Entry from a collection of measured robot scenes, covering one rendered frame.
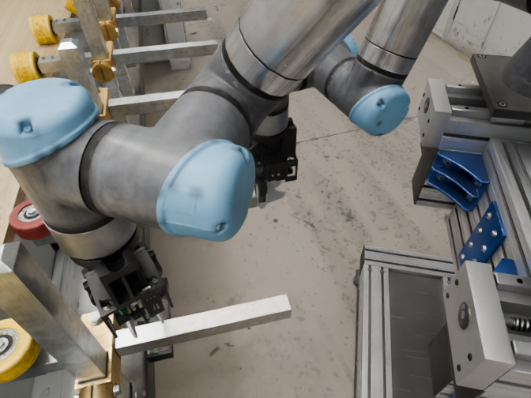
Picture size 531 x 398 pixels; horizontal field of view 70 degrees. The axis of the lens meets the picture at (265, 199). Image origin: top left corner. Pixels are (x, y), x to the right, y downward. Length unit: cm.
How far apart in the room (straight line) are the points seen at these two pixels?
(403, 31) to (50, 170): 42
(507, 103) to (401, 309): 83
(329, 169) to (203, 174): 191
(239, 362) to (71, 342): 104
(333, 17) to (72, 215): 25
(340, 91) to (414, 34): 12
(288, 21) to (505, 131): 67
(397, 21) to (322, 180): 161
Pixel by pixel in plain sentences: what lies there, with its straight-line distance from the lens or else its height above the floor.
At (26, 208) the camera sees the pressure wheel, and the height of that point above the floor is 90.
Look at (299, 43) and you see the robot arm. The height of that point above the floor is 130.
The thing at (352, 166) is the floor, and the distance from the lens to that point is 220.
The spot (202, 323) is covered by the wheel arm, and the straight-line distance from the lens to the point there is 64.
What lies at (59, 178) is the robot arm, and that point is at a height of 123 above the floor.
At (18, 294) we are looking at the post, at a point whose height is 110.
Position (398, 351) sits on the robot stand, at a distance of 137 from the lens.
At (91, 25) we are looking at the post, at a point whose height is 105.
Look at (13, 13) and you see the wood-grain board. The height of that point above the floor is 90.
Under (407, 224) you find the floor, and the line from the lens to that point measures 197.
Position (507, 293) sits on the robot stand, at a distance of 60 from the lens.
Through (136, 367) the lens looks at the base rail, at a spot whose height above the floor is 70.
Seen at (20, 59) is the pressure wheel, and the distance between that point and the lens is 118.
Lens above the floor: 142
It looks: 47 degrees down
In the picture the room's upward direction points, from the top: straight up
